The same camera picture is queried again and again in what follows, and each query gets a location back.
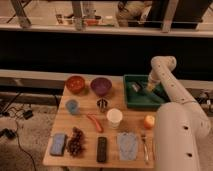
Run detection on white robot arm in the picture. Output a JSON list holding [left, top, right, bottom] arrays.
[[147, 56, 211, 171]]

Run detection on green plastic tray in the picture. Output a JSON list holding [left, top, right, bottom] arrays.
[[123, 74, 168, 109]]

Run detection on purple bowl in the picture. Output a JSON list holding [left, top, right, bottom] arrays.
[[90, 77, 112, 97]]

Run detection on white paper cup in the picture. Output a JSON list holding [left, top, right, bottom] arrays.
[[106, 108, 123, 128]]

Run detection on orange apple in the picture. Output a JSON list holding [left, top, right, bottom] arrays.
[[143, 115, 155, 129]]

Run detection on small metal cup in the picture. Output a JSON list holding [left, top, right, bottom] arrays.
[[97, 98, 108, 113]]

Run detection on silver fork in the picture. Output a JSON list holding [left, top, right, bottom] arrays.
[[141, 131, 149, 165]]

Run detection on red chili pepper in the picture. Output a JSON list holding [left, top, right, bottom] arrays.
[[87, 115, 103, 133]]

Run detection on blue folded cloth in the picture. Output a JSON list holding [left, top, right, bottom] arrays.
[[117, 132, 138, 161]]

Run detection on orange bowl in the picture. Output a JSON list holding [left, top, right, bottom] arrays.
[[65, 75, 85, 94]]

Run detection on black remote control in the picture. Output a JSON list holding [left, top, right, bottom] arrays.
[[96, 137, 107, 163]]

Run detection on blue plastic cup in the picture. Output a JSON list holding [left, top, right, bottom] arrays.
[[65, 99, 79, 115]]

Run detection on bunch of dark grapes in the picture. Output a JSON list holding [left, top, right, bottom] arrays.
[[67, 127, 84, 157]]

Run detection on blue sponge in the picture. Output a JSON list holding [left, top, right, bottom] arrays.
[[50, 133, 67, 156]]

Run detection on black floor cables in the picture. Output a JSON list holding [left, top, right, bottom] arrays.
[[0, 92, 38, 171]]

